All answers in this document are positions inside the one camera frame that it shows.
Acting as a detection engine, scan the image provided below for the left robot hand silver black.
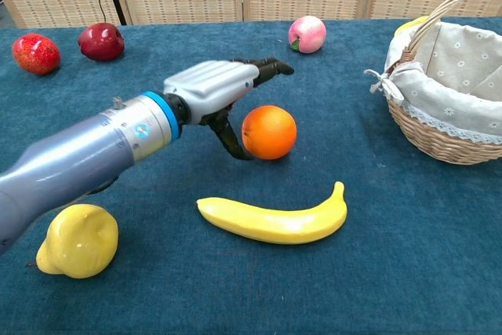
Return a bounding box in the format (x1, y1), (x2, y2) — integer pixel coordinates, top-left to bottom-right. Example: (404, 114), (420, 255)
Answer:
(162, 56), (295, 161)

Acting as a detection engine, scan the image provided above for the orange fruit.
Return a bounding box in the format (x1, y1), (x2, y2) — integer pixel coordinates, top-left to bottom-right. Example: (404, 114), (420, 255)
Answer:
(242, 105), (298, 161)

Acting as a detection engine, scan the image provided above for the wicker basket with cloth liner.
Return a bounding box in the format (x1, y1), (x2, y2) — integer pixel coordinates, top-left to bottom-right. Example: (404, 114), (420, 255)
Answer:
(363, 0), (502, 166)

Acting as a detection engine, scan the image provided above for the pink peach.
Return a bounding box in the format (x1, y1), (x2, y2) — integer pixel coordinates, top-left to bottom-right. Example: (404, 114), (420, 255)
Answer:
(288, 15), (327, 54)

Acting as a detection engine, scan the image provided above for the dark red apple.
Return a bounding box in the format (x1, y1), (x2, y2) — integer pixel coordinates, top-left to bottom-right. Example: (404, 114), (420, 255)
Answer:
(77, 22), (126, 62)

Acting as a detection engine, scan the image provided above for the yellow banana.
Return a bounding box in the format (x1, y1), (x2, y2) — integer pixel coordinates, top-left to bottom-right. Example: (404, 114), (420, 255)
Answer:
(195, 180), (348, 245)

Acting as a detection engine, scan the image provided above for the red speckled strawberry fruit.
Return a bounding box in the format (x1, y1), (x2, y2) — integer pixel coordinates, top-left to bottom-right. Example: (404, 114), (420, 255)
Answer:
(11, 33), (62, 76)

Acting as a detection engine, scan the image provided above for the yellow starfruit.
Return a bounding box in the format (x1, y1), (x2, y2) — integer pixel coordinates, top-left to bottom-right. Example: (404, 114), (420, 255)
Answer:
(394, 16), (431, 38)

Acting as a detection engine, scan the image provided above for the yellow pear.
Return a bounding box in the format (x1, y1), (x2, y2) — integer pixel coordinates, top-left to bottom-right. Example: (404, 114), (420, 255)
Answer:
(25, 203), (119, 279)

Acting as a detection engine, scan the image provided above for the blue table cloth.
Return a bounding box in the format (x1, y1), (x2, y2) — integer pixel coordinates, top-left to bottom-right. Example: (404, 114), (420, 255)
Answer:
(0, 16), (502, 335)

